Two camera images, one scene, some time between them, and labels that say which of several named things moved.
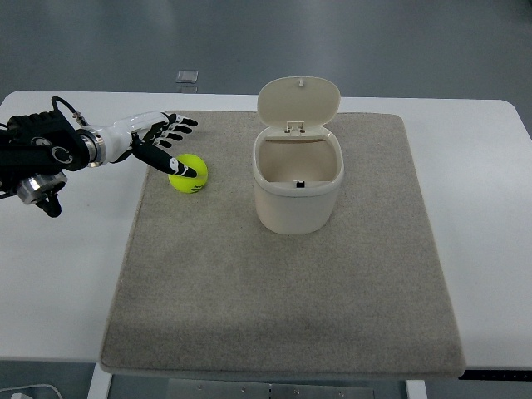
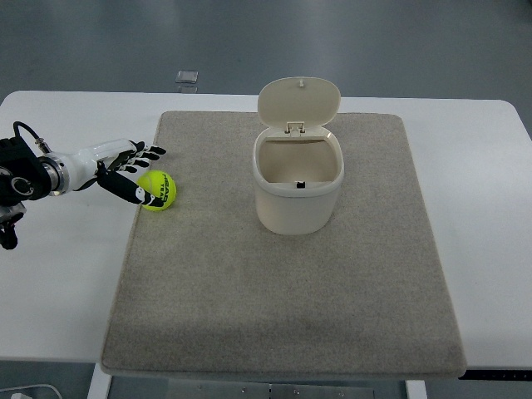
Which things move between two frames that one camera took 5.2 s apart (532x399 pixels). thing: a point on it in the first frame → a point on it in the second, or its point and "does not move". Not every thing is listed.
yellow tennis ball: (190, 184) → (160, 184)
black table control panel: (472, 374) does not move
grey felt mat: (205, 288) does not move
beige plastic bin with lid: (298, 165) does not move
